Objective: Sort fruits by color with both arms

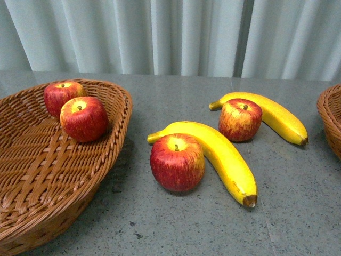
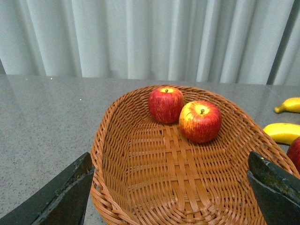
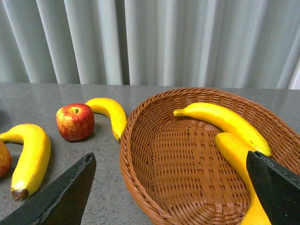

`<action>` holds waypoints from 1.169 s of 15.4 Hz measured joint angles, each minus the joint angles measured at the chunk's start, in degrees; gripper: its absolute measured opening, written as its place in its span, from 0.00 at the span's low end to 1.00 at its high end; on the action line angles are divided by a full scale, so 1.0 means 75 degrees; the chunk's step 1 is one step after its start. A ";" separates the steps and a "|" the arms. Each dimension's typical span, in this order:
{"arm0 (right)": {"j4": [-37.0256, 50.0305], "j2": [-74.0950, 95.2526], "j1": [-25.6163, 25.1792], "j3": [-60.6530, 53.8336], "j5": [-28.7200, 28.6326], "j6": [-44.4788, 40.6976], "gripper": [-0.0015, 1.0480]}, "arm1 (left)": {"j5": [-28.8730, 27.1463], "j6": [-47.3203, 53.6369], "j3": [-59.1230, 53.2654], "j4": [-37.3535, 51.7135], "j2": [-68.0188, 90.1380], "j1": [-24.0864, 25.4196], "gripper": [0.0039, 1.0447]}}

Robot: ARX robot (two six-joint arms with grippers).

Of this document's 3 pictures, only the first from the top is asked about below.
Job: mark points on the large red apple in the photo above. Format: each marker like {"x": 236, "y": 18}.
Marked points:
{"x": 177, "y": 162}

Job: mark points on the yellow banana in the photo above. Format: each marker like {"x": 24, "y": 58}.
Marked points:
{"x": 223, "y": 156}
{"x": 277, "y": 117}

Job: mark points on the orange-red apple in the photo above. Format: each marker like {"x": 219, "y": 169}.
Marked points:
{"x": 240, "y": 119}

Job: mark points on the front red apple in basket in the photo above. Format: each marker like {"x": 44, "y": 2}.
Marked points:
{"x": 84, "y": 118}

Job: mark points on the red apple in basket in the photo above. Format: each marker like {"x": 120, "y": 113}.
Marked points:
{"x": 57, "y": 94}
{"x": 84, "y": 118}

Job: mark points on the back red apple in basket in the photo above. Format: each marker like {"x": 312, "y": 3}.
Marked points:
{"x": 57, "y": 94}

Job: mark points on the large left wicker basket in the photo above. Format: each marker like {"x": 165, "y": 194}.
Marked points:
{"x": 47, "y": 178}

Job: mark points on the white pleated curtain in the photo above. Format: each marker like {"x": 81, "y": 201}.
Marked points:
{"x": 287, "y": 39}

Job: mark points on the right wicker basket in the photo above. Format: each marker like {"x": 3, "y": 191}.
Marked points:
{"x": 328, "y": 106}

